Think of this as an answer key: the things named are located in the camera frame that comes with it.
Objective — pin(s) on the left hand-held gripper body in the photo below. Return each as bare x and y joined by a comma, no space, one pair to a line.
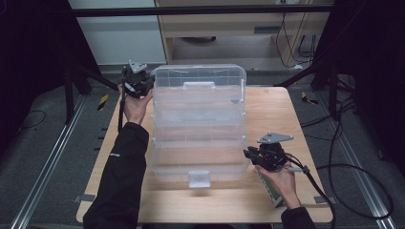
133,82

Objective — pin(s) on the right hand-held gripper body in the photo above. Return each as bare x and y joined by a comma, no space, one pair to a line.
272,156

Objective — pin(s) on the green white small box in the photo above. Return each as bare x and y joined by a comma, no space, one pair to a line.
270,194

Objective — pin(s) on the clear plastic storage box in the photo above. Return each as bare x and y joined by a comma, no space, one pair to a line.
199,127

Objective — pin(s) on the person's left hand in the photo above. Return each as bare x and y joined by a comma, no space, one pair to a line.
135,109

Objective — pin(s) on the person's right hand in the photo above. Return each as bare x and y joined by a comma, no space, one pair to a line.
285,184

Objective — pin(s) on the yellow black striped tape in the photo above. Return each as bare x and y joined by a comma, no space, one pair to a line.
308,99
102,102

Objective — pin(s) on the black metal stand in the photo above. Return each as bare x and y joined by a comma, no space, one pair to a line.
92,76
331,82

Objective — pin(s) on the white cabinet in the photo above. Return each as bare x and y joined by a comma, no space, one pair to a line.
121,41

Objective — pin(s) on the dark round object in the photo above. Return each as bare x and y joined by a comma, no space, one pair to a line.
199,39

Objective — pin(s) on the grey tape strip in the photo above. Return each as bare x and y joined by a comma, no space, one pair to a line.
84,198
324,199

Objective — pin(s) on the black horizontal bar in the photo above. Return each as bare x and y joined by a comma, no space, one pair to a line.
191,11

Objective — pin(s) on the light wooden desk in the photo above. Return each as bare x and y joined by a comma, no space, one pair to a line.
223,28

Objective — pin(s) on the white plug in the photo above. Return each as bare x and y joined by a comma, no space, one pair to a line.
297,66

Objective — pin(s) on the black curtain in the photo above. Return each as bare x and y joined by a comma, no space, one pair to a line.
31,63
375,63

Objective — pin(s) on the metal floor rail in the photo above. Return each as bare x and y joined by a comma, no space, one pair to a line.
44,171
359,178

